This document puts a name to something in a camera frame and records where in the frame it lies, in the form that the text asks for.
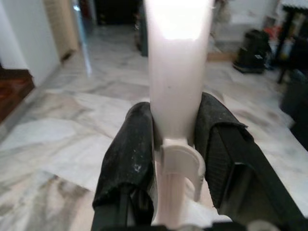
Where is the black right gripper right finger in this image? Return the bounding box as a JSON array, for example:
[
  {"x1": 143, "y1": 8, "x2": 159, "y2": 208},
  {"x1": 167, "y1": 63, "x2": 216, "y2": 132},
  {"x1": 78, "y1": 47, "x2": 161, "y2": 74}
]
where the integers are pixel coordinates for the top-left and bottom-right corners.
[{"x1": 193, "y1": 92, "x2": 308, "y2": 231}]

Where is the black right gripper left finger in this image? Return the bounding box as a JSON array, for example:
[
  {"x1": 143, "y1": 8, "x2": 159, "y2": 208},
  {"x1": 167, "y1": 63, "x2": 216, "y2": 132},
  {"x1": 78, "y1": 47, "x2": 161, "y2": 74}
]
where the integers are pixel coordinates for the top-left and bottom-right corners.
[{"x1": 90, "y1": 102, "x2": 162, "y2": 231}]

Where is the beige long-handled dustpan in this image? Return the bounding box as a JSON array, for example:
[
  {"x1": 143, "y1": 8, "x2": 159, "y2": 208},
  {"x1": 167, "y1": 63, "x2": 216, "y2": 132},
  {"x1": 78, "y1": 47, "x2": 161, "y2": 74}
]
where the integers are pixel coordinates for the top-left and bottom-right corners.
[{"x1": 143, "y1": 0, "x2": 231, "y2": 228}]

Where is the dark bin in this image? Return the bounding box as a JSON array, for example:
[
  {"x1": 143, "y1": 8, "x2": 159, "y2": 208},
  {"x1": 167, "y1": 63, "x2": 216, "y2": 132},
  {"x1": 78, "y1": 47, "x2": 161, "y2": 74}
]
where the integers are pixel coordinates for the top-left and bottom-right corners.
[{"x1": 280, "y1": 69, "x2": 308, "y2": 132}]

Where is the tall black bag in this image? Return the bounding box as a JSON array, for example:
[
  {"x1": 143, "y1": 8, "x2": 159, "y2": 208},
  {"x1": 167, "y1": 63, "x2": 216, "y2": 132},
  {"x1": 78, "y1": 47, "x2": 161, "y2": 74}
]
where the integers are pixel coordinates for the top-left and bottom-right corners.
[{"x1": 134, "y1": 0, "x2": 149, "y2": 57}]

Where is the dark wooden staircase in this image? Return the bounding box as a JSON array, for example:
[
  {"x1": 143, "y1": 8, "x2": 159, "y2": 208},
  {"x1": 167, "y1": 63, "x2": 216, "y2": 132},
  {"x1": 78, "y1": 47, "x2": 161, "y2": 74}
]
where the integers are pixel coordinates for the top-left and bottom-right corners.
[{"x1": 0, "y1": 62, "x2": 36, "y2": 124}]

